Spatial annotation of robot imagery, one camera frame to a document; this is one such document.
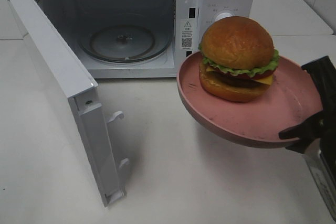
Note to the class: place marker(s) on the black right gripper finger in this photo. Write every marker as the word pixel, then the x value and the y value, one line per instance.
pixel 322 73
pixel 306 132

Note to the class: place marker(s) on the pink round plate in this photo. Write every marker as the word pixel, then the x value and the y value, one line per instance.
pixel 290 100

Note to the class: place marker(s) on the burger with lettuce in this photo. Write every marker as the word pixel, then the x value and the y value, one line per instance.
pixel 238 59

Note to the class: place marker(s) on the white microwave door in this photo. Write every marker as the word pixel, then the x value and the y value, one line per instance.
pixel 73 94

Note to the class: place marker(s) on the upper white microwave knob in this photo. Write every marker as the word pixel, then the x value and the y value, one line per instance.
pixel 223 14

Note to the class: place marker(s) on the glass microwave turntable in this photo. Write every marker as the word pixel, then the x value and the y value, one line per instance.
pixel 126 43

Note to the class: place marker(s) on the white microwave oven body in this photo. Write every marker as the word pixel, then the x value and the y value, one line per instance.
pixel 188 19

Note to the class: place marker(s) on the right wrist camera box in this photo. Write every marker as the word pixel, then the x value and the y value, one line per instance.
pixel 321 172

